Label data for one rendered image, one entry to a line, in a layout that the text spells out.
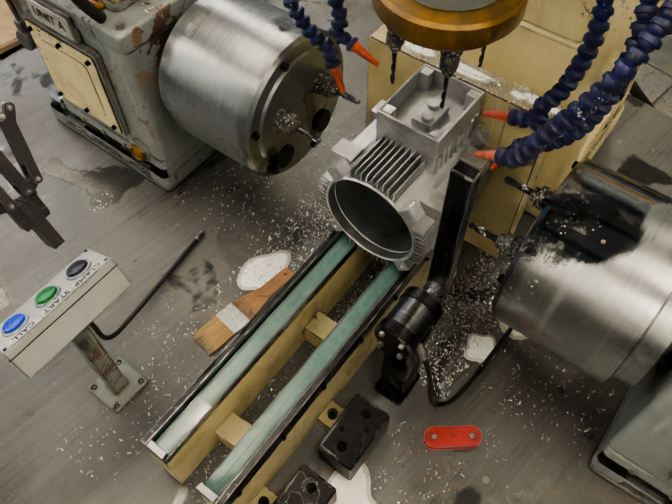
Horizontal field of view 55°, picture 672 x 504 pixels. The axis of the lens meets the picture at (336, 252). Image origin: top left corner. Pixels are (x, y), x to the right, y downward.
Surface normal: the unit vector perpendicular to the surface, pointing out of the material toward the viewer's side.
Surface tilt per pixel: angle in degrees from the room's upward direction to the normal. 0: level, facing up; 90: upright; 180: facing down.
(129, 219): 0
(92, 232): 0
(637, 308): 43
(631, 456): 89
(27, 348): 63
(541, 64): 90
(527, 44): 90
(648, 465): 89
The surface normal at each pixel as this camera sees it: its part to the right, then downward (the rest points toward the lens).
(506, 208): -0.60, 0.67
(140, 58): 0.80, 0.50
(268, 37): -0.07, -0.48
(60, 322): 0.71, 0.19
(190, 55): -0.42, 0.06
